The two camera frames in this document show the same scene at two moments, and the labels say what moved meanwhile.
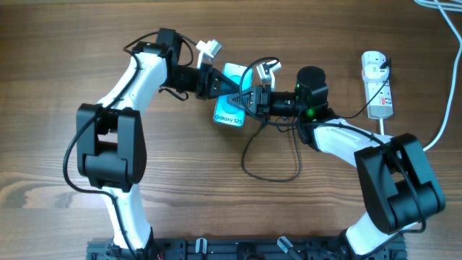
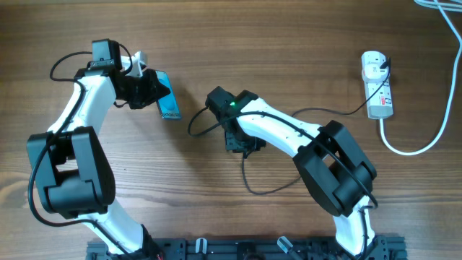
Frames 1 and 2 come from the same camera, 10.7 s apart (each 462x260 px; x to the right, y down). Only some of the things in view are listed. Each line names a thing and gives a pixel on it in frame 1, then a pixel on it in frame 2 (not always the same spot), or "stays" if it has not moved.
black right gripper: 262,100 -> 232,145
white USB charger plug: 373,71 stays
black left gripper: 208,92 -> 155,90
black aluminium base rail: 264,248 stays
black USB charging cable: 296,123 -> 345,113
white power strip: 378,93 stays
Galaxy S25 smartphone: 224,112 -> 167,104
